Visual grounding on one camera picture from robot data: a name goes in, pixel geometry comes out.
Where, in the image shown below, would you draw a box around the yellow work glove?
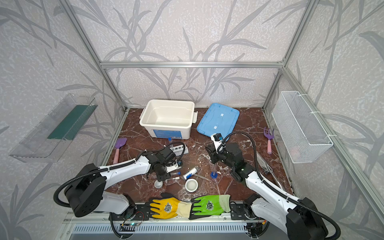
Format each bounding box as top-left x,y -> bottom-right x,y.
147,193 -> 192,220

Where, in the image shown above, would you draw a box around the aluminium frame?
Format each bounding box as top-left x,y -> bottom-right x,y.
59,1 -> 384,222

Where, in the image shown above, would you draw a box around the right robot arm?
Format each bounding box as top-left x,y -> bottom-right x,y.
206,133 -> 342,240

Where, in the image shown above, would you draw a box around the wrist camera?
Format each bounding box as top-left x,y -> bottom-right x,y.
166,160 -> 183,173
211,133 -> 223,150

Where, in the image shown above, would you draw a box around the green work glove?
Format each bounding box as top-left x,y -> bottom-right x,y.
189,195 -> 231,220

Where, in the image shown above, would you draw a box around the white blue label bottle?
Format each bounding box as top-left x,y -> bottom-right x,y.
183,167 -> 199,180

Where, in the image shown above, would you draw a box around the metal tongs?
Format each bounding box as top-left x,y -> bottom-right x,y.
257,153 -> 285,190

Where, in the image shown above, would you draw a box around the white test tube rack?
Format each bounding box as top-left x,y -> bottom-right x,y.
169,145 -> 189,156

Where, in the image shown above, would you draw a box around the clear wall shelf green mat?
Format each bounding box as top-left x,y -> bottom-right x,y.
9,94 -> 98,163

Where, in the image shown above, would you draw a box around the white wire mesh basket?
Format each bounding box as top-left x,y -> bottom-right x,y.
272,91 -> 333,164

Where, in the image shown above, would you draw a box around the blue plastic bin lid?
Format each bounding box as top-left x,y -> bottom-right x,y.
197,103 -> 240,138

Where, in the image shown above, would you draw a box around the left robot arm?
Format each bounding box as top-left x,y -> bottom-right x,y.
53,147 -> 182,218

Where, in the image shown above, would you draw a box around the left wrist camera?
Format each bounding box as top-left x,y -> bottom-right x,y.
166,160 -> 183,173

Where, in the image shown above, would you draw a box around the purple toy shovel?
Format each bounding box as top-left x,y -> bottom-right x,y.
113,138 -> 127,165

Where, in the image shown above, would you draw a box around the large white ceramic dish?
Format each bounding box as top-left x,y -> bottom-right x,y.
185,179 -> 199,193

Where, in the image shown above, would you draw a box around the white plastic storage bin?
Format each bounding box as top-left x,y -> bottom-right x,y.
140,100 -> 198,140

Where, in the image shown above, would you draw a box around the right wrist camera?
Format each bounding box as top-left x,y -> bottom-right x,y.
211,133 -> 223,150

